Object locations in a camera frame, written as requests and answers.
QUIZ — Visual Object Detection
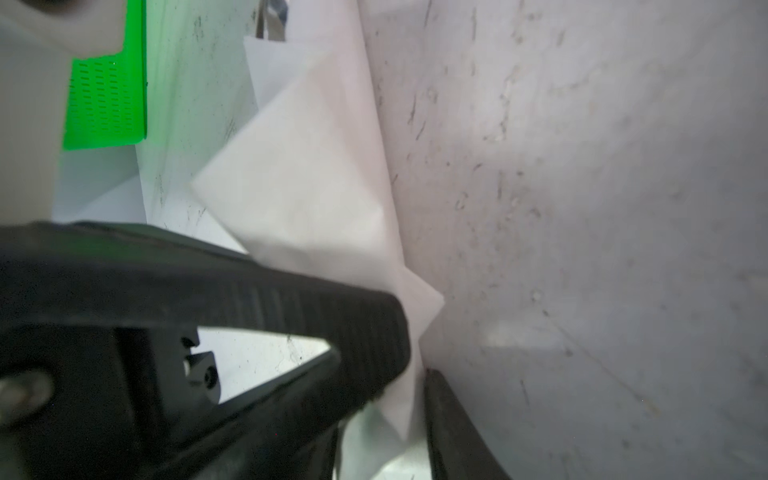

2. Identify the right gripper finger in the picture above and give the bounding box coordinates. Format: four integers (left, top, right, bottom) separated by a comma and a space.
424, 369, 510, 480

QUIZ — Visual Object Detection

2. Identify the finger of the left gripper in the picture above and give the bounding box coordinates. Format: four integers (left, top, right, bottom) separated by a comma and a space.
1, 222, 411, 479

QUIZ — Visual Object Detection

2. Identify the white paper napkin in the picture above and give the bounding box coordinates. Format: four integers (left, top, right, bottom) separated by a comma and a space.
190, 0, 446, 480

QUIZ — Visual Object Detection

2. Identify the silver fork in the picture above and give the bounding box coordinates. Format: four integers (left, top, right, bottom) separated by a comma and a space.
255, 0, 289, 42

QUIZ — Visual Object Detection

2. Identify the green plastic basket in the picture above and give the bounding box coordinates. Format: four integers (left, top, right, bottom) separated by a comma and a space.
62, 0, 147, 151

